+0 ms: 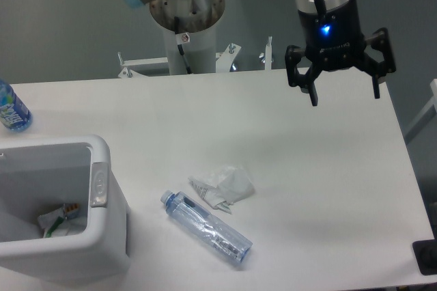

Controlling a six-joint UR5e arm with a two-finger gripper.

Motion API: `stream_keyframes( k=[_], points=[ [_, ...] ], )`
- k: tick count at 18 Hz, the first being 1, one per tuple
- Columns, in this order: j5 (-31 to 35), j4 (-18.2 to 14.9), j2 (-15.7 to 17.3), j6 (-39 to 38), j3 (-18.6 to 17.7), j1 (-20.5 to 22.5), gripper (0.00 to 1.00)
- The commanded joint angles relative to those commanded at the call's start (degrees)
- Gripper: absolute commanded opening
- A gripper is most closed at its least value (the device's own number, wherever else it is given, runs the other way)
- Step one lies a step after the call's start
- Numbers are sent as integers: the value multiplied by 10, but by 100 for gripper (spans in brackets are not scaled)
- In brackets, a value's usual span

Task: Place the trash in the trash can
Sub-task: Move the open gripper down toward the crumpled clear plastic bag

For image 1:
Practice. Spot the white metal base frame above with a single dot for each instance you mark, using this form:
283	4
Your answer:
188	63

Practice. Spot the clear plastic bottle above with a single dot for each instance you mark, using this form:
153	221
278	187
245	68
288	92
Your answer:
205	226

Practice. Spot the blue labelled water bottle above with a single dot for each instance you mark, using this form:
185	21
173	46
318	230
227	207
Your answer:
15	115

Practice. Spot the trash inside the can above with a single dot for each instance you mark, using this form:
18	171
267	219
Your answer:
64	221

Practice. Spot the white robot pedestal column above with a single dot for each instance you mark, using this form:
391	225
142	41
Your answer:
188	25

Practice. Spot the white frame at right edge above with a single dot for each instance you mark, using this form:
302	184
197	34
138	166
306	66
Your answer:
423	117

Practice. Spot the white plastic trash can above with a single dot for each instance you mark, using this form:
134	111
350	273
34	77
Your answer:
41	175

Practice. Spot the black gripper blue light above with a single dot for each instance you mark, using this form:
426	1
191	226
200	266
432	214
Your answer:
333	43

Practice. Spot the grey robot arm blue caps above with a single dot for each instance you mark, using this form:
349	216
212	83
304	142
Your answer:
380	60

